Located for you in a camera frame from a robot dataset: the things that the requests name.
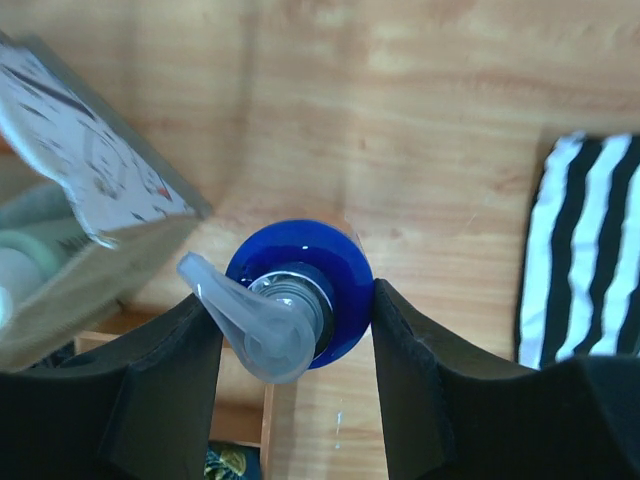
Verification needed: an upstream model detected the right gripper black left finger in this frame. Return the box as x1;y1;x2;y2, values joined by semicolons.
1;295;222;479

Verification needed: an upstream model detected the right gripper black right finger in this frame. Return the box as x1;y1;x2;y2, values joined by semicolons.
372;279;639;479

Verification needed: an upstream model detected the black white striped cloth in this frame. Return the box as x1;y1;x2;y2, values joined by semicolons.
514;133;639;369

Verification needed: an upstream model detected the blue pump bottle orange base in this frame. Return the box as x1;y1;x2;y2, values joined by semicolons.
177;219;374;384

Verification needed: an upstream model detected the rolled blue yellow belt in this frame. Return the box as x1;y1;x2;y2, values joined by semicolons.
204;442;263;480

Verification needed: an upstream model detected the wooden compartment tray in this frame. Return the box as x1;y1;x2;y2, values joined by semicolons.
29;309;276;480

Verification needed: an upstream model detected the white round cap bottle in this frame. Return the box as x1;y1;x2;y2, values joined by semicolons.
1;230;68;326

